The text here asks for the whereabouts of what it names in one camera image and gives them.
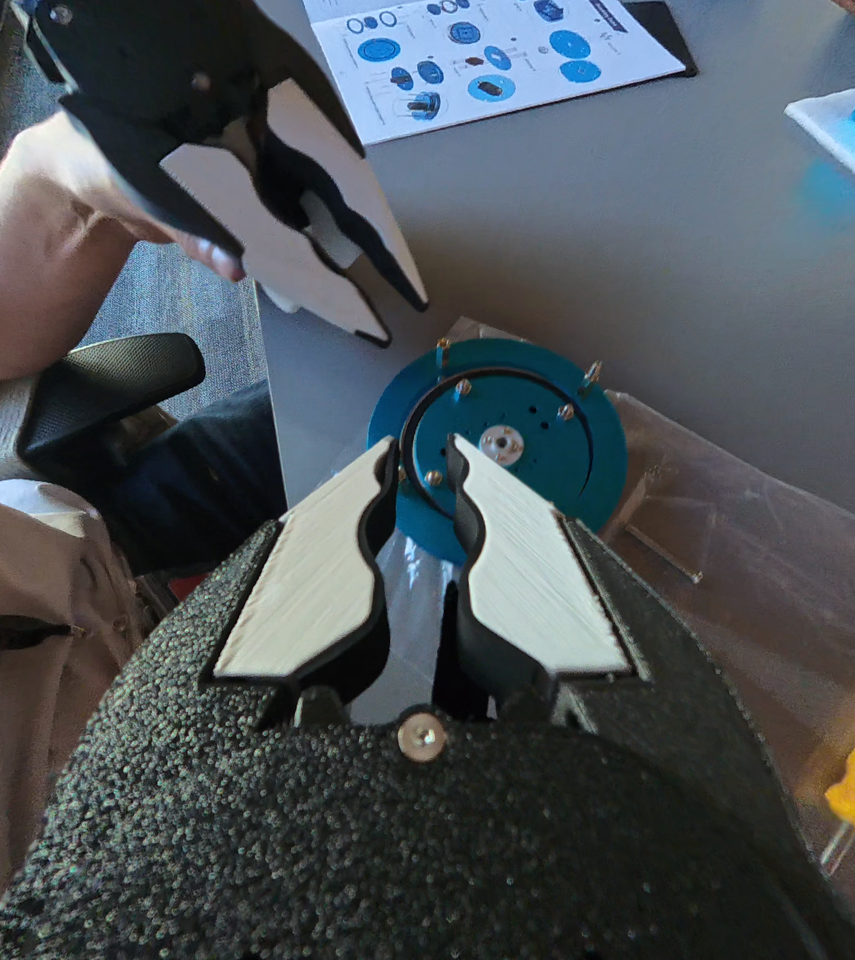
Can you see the brass hex standoff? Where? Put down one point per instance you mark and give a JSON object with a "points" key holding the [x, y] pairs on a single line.
{"points": [[442, 354], [592, 376]]}

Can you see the blue metal turntable disc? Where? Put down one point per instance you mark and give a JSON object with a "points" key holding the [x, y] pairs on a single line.
{"points": [[547, 465]]}

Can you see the person's office chair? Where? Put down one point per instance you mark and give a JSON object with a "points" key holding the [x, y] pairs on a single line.
{"points": [[112, 382]]}

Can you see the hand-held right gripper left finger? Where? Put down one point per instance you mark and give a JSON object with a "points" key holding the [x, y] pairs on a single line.
{"points": [[307, 592]]}

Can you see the black clipboard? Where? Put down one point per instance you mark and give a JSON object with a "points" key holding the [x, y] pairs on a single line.
{"points": [[667, 37]]}

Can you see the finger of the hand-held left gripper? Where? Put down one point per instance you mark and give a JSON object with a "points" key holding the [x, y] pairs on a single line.
{"points": [[270, 247], [352, 180]]}

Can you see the person's left hand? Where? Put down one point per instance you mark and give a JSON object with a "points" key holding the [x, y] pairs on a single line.
{"points": [[97, 202]]}

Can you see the small metal rod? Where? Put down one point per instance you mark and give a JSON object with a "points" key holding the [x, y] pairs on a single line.
{"points": [[664, 555]]}

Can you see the grey desk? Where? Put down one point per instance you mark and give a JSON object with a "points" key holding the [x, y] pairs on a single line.
{"points": [[622, 262]]}

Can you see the large clear plastic bag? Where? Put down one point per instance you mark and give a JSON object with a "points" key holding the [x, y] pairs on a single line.
{"points": [[735, 525]]}

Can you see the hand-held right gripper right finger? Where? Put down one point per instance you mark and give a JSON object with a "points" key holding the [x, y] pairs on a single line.
{"points": [[540, 592]]}

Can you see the printed instruction sheet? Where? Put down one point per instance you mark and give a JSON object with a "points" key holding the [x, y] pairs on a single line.
{"points": [[472, 67]]}

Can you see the white foam tray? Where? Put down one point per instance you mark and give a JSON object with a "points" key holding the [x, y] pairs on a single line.
{"points": [[832, 135]]}

